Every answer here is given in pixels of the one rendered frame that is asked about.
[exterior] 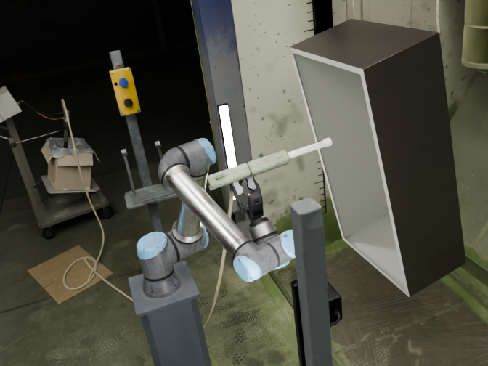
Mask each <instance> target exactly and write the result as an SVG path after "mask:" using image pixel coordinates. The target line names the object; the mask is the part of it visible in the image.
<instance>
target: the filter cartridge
mask: <svg viewBox="0 0 488 366"><path fill-rule="evenodd" d="M461 59H462V60H461V63H462V64H463V65H464V66H466V67H469V68H476V69H487V70H488V0H465V25H464V30H463V54H462V58H461Z"/></svg>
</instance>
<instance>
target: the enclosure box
mask: <svg viewBox="0 0 488 366"><path fill-rule="evenodd" d="M289 48H290V53H291V56H292V59H293V64H294V67H295V69H296V74H297V77H298V82H299V85H300V87H301V92H302V95H303V98H304V103H305V105H306V111H307V113H308V116H309V121H310V124H311V127H312V131H313V135H314V139H315V142H316V143H317V142H321V141H322V140H323V139H326V138H328V137H329V138H330V139H331V141H332V145H331V146H329V147H322V148H320V149H318V153H319V156H320V160H321V163H322V168H323V171H324V174H325V178H326V181H327V184H328V189H329V192H330V196H331V200H332V202H333V207H334V210H335V214H336V218H337V220H338V225H339V228H340V231H341V236H342V238H343V240H344V241H345V242H346V243H348V244H349V245H350V246H351V247H352V248H353V249H354V250H355V251H356V252H357V253H359V254H360V255H361V256H362V257H363V258H365V259H366V260H367V261H368V262H370V263H371V264H372V265H373V266H374V267H375V268H376V269H377V270H378V271H379V272H381V273H382V274H383V275H384V276H385V277H387V278H388V279H389V280H390V281H391V282H393V284H395V286H397V287H398V288H399V289H400V290H401V291H403V292H404V293H405V294H406V295H407V296H409V297H411V296H413V295H415V294H416V293H417V292H419V291H421V290H422V289H424V288H426V287H428V286H429V285H431V284H432V283H434V282H436V281H437V280H439V279H441V278H442V277H444V276H445V275H448V274H449V273H450V272H452V271H454V270H456V269H457V268H459V267H461V266H462V265H464V264H465V263H466V261H465V249H464V242H463V231H462V224H461V218H460V205H459V199H458V186H457V180H456V173H455V162H454V155H453V148H452V136H451V130H450V117H449V111H448V104H447V93H446V86H445V79H444V67H443V60H442V48H441V41H440V35H439V32H434V31H429V30H421V29H416V28H407V27H402V26H397V25H388V24H383V23H374V22H369V21H364V20H355V19H349V20H347V21H345V22H343V23H340V24H338V25H336V26H334V27H332V28H329V29H327V30H325V31H323V32H321V33H318V34H317V35H315V36H312V37H310V38H308V39H306V40H304V41H301V42H299V43H297V44H295V45H292V46H290V47H289Z"/></svg>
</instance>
